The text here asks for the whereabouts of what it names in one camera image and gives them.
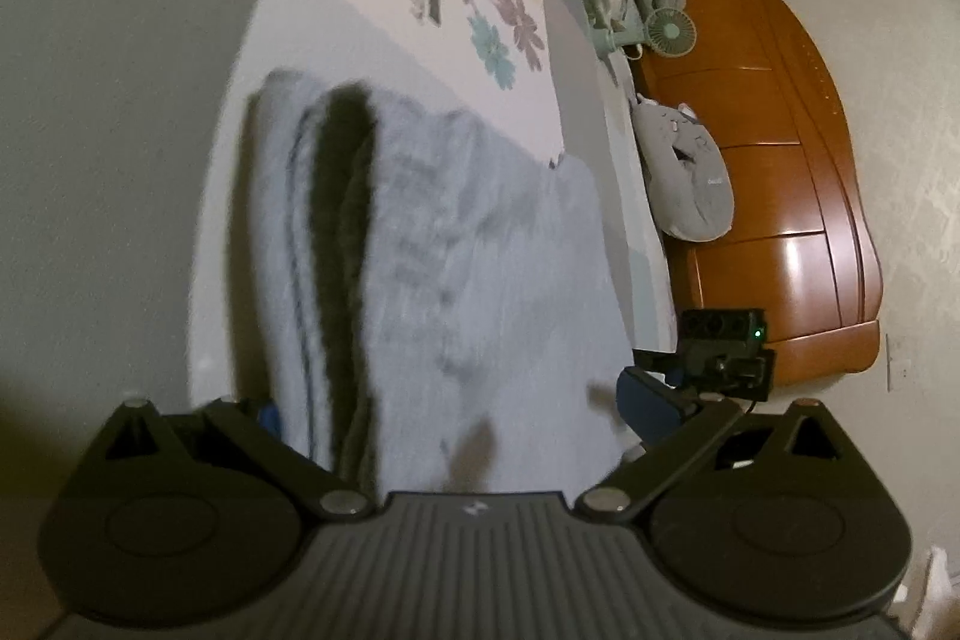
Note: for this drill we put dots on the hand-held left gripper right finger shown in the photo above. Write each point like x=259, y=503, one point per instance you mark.
x=651, y=406

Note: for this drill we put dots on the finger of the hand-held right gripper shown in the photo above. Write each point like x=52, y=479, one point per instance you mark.
x=656, y=361

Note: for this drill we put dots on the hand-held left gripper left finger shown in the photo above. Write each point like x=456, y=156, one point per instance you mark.
x=268, y=419

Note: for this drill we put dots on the grey plush cushion with hole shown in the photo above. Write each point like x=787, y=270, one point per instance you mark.
x=686, y=175

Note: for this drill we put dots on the wooden bed headboard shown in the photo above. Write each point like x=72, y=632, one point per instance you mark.
x=772, y=145

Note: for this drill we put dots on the green handheld fan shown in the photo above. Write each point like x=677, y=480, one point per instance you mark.
x=660, y=29

